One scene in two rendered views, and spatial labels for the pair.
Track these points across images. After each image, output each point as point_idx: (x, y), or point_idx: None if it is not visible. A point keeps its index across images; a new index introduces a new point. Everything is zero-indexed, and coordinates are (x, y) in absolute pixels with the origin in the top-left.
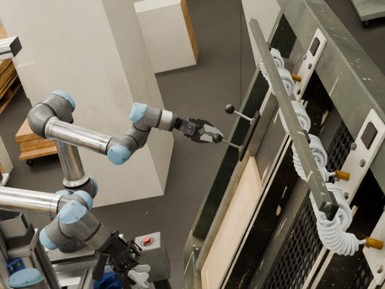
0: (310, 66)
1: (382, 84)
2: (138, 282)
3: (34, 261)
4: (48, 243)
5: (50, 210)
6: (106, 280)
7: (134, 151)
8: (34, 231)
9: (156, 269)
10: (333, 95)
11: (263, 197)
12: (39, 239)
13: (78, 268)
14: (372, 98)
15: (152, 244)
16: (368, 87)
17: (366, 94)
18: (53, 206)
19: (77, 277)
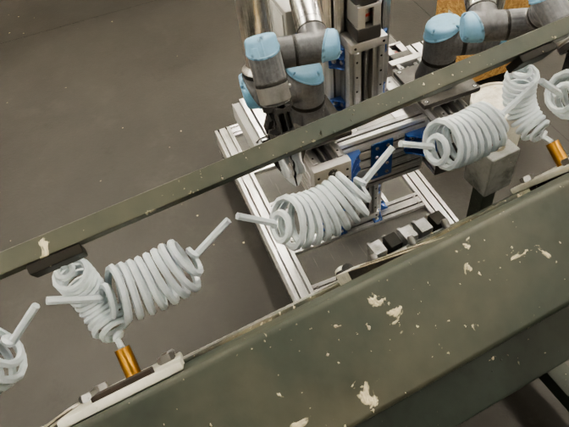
0: (563, 163)
1: (407, 350)
2: (284, 172)
3: (353, 62)
4: None
5: (295, 25)
6: (422, 138)
7: (497, 40)
8: (377, 35)
9: (477, 176)
10: (411, 251)
11: None
12: (380, 46)
13: (417, 105)
14: (233, 351)
15: (493, 152)
16: (311, 323)
17: (265, 329)
18: (298, 24)
19: (403, 111)
